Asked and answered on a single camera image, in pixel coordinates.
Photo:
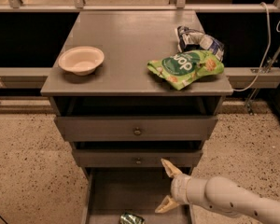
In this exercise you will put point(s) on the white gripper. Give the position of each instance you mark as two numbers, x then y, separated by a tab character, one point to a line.
179	188

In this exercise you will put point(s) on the green soda can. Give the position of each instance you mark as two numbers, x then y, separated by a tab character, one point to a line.
128	218

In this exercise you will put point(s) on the grey open bottom drawer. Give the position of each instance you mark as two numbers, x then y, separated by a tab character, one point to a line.
114	191

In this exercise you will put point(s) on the brass top drawer knob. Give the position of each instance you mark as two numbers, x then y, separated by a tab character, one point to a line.
137	131

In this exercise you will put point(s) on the grey wooden drawer cabinet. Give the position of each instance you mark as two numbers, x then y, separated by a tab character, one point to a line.
122	120

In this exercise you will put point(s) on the grey middle drawer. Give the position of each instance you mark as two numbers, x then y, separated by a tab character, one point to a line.
118	159

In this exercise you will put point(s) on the grey top drawer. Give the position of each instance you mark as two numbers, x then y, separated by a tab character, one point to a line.
178	128

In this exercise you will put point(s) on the green chip bag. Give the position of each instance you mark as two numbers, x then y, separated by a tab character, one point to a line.
182	69

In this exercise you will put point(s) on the blue white chip bag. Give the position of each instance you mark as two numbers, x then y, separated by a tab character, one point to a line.
190	39

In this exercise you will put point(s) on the white paper bowl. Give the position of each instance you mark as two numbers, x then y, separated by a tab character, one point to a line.
81	61

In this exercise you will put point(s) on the metal railing frame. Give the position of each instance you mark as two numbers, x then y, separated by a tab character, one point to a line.
130	7

